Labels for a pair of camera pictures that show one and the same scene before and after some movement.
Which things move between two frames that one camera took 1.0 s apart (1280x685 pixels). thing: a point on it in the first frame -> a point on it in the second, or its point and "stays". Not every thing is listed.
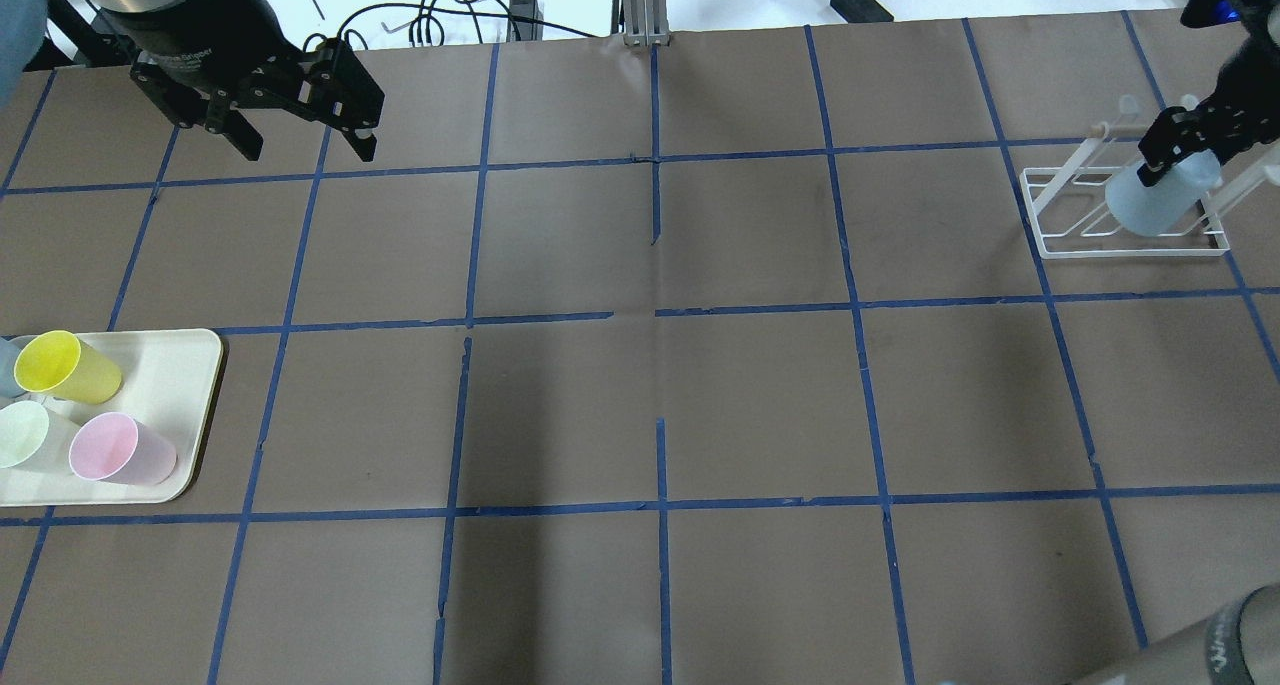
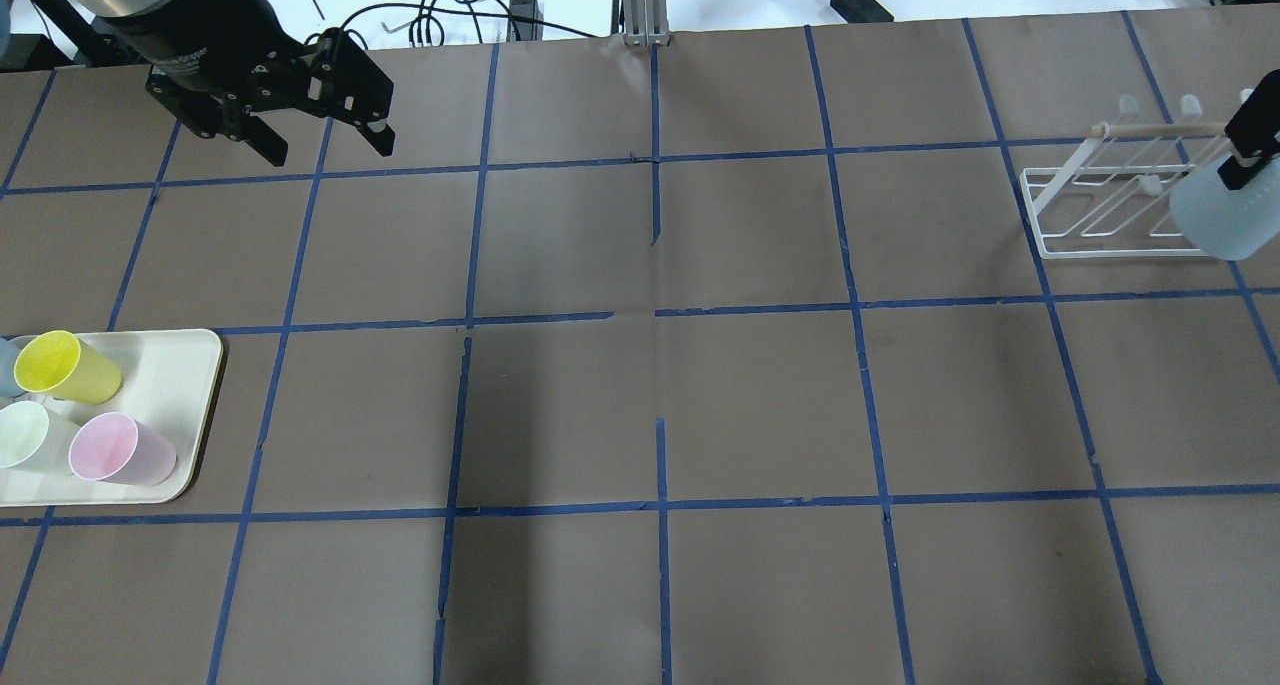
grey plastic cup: x=9 y=353 stays
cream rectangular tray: x=167 y=380 stays
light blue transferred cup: x=1162 y=207 -> x=1233 y=224
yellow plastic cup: x=54 y=362 stays
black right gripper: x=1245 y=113 -> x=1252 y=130
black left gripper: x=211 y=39 stays
